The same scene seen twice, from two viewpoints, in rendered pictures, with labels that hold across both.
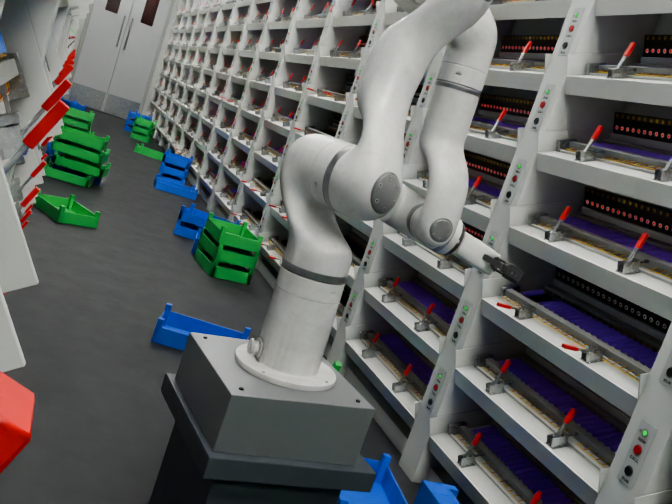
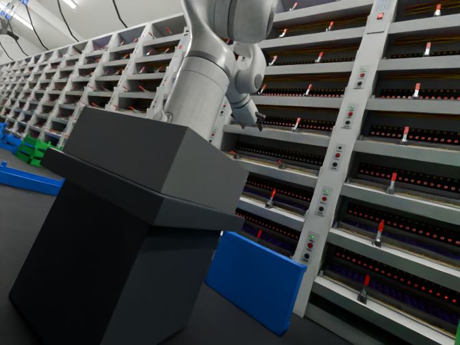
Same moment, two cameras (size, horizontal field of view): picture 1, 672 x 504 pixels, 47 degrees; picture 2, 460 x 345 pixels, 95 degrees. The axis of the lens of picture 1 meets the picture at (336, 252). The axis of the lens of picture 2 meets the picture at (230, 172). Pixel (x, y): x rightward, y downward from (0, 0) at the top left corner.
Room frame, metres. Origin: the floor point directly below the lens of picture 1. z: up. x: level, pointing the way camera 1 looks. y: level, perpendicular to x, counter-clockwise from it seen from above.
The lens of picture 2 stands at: (0.87, 0.18, 0.30)
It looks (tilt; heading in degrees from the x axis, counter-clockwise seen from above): 8 degrees up; 326
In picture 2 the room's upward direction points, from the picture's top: 21 degrees clockwise
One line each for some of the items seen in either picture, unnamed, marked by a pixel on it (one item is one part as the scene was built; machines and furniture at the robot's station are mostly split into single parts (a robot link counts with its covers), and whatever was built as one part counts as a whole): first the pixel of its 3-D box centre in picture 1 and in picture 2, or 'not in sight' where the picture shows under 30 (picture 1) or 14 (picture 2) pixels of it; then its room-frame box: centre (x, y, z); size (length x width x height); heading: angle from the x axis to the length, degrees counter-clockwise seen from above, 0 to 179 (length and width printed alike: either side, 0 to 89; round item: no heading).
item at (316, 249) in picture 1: (320, 204); (210, 28); (1.37, 0.05, 0.69); 0.19 x 0.12 x 0.24; 49
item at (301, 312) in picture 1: (299, 321); (192, 108); (1.35, 0.02, 0.48); 0.19 x 0.19 x 0.18
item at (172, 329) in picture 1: (203, 334); (33, 179); (2.46, 0.33, 0.04); 0.30 x 0.20 x 0.08; 97
